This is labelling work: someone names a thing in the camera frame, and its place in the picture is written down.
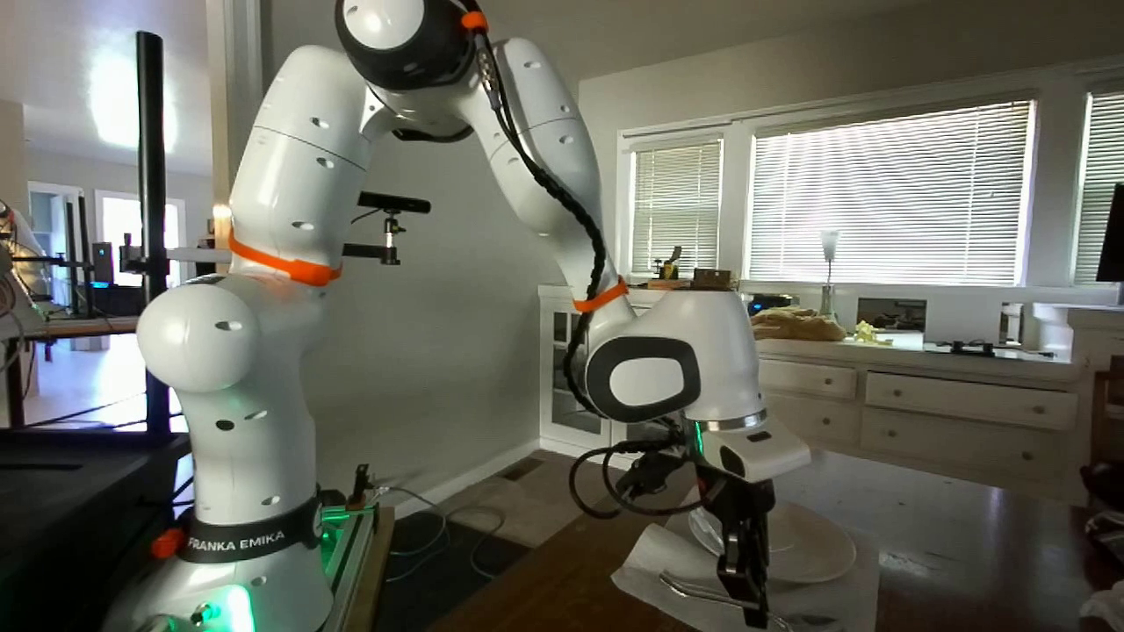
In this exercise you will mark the black floor mat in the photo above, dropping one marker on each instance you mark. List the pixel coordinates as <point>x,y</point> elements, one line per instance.
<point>443,573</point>

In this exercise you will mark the black monitor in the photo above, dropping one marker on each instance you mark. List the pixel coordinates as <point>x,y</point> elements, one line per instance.
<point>1110,234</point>

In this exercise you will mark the dark wooden chair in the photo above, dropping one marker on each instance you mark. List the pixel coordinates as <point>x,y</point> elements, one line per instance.
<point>1110,457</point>

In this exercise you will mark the slim white lamp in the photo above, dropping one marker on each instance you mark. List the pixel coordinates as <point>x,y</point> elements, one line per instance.
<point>829,268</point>

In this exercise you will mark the black vertical post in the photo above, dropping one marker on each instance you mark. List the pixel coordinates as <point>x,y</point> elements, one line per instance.
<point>148,234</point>

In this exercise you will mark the green lit robot stand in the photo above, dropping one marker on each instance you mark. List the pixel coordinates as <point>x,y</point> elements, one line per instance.
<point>353,549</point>

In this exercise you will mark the white paper napkin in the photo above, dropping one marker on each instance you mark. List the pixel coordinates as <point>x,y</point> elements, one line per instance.
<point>827,597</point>

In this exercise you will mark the silver metal spoon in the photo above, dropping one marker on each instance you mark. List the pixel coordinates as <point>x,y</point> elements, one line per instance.
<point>689,585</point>

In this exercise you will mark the white built-in cabinet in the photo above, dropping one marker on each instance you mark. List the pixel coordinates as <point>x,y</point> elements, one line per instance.
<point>935,404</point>

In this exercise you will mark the black cart platform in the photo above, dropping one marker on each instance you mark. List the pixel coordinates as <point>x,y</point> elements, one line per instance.
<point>70,529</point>

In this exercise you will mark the wooden desk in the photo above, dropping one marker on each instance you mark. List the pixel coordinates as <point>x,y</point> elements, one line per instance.
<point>65,335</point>

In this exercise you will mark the black stereo camera bar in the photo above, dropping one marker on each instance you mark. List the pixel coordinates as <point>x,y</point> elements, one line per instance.
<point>396,205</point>

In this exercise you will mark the white round plate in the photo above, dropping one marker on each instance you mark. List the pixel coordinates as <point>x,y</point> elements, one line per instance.
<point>808,544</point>

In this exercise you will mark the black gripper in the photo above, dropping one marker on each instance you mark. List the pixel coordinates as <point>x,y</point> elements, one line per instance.
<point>740,510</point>

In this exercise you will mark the small picture frame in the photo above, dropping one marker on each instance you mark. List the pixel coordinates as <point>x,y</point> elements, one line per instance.
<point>889,314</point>

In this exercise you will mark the silver metal fork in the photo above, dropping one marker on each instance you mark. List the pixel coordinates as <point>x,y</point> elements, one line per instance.
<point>808,619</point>

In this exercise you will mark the yellow cloth pile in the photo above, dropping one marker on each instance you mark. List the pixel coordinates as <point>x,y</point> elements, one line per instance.
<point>794,323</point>

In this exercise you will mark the brown basket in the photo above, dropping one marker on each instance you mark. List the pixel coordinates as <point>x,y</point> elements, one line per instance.
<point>689,276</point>

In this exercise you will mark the wrist mounted camera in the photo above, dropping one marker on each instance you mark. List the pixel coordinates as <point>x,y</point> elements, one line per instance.
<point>768,455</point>

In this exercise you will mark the white Franka Panda arm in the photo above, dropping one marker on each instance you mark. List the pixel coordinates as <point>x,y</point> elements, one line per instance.
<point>294,177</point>

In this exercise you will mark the wide white window blind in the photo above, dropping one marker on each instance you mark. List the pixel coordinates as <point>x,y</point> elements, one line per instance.
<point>889,195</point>

